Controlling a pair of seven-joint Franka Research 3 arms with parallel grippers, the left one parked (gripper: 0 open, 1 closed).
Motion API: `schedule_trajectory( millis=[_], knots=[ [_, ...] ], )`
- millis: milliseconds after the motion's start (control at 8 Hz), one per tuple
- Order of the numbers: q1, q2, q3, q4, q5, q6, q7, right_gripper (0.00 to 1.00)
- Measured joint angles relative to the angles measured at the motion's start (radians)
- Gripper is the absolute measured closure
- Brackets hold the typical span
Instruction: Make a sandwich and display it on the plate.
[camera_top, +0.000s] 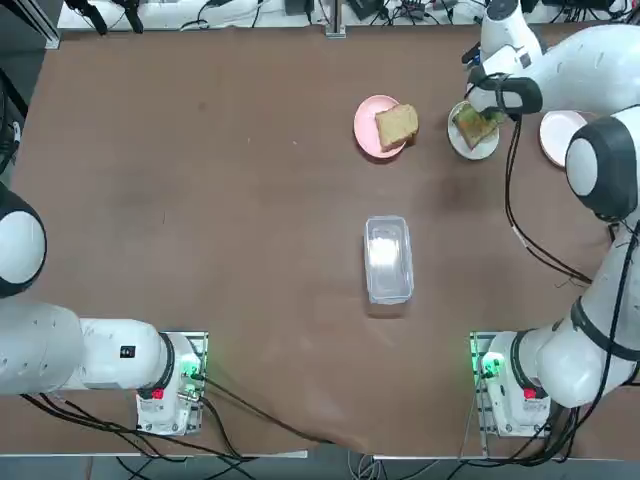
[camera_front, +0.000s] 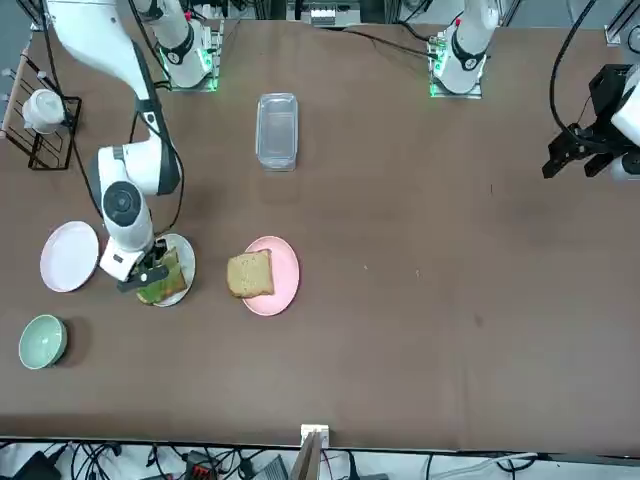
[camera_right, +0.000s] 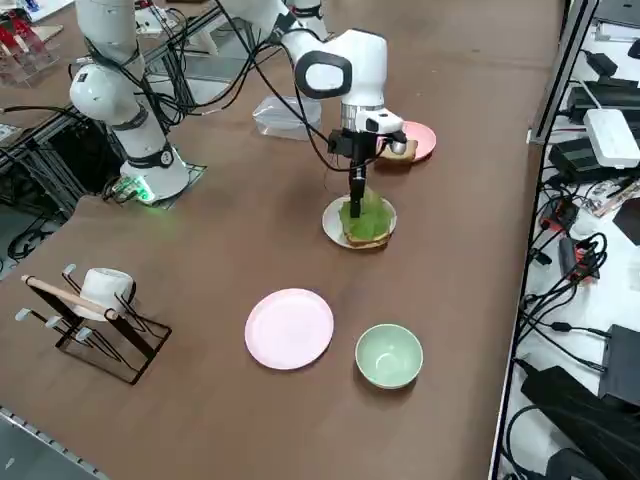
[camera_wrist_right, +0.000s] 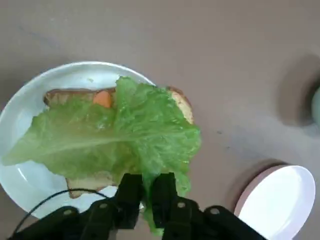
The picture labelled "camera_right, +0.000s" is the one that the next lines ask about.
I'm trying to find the black bag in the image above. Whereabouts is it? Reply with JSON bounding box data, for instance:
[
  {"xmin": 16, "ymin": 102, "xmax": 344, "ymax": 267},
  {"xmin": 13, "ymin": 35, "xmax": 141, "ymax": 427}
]
[{"xmin": 519, "ymin": 364, "xmax": 640, "ymax": 480}]

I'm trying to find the pale pink plate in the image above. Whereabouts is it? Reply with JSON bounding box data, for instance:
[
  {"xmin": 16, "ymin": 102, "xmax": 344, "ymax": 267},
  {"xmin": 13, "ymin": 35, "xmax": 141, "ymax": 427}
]
[{"xmin": 243, "ymin": 287, "xmax": 335, "ymax": 372}]

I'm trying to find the brown bread slice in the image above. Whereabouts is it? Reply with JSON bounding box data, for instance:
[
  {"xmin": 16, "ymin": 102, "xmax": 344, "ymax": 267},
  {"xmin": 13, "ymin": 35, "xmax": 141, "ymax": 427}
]
[
  {"xmin": 342, "ymin": 227, "xmax": 392, "ymax": 250},
  {"xmin": 374, "ymin": 139, "xmax": 419, "ymax": 165}
]

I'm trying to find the black gripper side box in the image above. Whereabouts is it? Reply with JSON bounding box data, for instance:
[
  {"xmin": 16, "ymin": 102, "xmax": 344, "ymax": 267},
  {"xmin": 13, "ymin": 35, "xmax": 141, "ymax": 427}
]
[{"xmin": 327, "ymin": 128, "xmax": 354, "ymax": 157}]

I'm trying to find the green lettuce leaf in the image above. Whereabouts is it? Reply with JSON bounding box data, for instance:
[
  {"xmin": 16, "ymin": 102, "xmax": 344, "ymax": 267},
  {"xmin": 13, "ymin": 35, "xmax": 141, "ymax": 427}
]
[{"xmin": 339, "ymin": 192, "xmax": 392, "ymax": 240}]

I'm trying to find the aluminium frame post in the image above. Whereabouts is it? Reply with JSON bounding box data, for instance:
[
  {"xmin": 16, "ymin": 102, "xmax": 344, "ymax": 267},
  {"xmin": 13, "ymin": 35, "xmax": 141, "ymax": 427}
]
[{"xmin": 528, "ymin": 0, "xmax": 601, "ymax": 146}]

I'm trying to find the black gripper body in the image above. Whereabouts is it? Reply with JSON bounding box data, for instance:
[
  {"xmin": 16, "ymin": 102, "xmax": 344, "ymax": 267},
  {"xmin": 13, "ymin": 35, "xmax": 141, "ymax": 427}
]
[{"xmin": 349, "ymin": 130, "xmax": 376, "ymax": 169}]

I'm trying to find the small black adapter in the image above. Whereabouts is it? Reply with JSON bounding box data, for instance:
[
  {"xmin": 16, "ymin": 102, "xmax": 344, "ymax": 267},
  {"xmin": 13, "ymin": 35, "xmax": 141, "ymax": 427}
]
[{"xmin": 583, "ymin": 49, "xmax": 620, "ymax": 77}]

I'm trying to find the clear acrylic shelf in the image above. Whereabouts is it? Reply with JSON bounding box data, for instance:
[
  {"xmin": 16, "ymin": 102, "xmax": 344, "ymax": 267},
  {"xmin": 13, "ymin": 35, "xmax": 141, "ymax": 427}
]
[{"xmin": 0, "ymin": 9, "xmax": 66, "ymax": 91}]

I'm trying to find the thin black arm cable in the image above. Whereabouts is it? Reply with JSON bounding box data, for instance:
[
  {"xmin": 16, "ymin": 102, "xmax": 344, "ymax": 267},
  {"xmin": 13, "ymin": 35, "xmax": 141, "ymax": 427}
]
[{"xmin": 82, "ymin": 0, "xmax": 361, "ymax": 174}]

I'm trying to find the white cup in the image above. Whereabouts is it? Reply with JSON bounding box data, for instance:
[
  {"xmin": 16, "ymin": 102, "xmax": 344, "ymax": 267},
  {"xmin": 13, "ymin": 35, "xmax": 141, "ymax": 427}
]
[{"xmin": 74, "ymin": 268, "xmax": 136, "ymax": 322}]

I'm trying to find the printed packet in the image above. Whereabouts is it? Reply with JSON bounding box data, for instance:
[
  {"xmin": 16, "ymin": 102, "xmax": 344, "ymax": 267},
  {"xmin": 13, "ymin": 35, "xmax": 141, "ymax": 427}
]
[{"xmin": 587, "ymin": 177, "xmax": 640, "ymax": 219}]

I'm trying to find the clear plastic container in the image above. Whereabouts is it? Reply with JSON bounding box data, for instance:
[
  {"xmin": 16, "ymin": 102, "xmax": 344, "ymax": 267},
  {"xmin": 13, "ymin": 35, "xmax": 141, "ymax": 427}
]
[{"xmin": 252, "ymin": 95, "xmax": 323, "ymax": 143}]

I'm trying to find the white plate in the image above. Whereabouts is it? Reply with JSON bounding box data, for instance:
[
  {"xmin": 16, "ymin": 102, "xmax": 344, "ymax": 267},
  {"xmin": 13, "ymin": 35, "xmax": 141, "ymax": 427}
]
[{"xmin": 322, "ymin": 195, "xmax": 398, "ymax": 251}]

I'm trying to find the metal rail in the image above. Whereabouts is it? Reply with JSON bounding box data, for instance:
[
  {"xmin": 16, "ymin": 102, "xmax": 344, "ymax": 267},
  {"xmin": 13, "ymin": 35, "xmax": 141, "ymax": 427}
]
[{"xmin": 0, "ymin": 405, "xmax": 109, "ymax": 480}]

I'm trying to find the black wire cup rack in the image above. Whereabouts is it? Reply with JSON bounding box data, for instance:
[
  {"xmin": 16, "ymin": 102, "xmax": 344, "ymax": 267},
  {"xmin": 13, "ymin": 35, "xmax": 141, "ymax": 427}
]
[{"xmin": 20, "ymin": 263, "xmax": 173, "ymax": 386}]

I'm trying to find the flat black box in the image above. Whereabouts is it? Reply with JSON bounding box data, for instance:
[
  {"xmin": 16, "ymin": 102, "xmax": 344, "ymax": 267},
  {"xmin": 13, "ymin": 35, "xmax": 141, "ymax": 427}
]
[{"xmin": 564, "ymin": 77, "xmax": 640, "ymax": 124}]

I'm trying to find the large black box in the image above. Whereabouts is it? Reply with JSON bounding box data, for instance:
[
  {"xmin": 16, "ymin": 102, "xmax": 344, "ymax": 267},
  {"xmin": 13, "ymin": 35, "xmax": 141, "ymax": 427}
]
[{"xmin": 598, "ymin": 323, "xmax": 640, "ymax": 407}]

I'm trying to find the pale green bowl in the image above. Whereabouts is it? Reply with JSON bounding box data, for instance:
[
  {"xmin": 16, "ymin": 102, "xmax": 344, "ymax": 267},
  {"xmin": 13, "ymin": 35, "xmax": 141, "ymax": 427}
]
[{"xmin": 354, "ymin": 323, "xmax": 425, "ymax": 390}]

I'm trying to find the salmon pink plate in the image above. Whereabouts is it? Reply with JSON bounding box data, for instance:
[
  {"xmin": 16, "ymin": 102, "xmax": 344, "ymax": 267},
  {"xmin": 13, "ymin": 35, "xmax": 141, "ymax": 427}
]
[{"xmin": 399, "ymin": 120, "xmax": 437, "ymax": 162}]

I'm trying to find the black orange adapter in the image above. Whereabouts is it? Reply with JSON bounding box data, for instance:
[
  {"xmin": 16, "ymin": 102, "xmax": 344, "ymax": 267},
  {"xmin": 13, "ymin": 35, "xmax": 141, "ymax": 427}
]
[{"xmin": 557, "ymin": 234, "xmax": 601, "ymax": 284}]

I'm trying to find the black table frame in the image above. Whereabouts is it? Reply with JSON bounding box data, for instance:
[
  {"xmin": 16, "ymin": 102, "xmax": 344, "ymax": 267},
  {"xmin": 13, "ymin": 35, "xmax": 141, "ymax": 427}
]
[{"xmin": 0, "ymin": 104, "xmax": 126, "ymax": 224}]

